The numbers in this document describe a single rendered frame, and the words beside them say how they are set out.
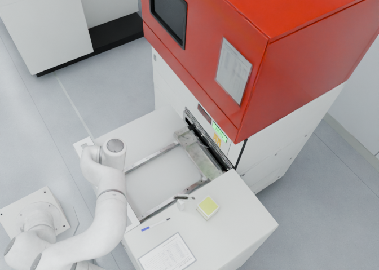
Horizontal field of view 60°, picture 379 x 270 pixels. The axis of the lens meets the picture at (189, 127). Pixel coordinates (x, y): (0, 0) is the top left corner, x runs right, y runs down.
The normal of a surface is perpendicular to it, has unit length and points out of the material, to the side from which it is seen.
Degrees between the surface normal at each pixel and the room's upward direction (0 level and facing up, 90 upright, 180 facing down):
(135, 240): 0
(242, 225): 0
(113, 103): 0
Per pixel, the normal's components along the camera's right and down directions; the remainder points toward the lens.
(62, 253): 0.04, -0.83
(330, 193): 0.06, -0.55
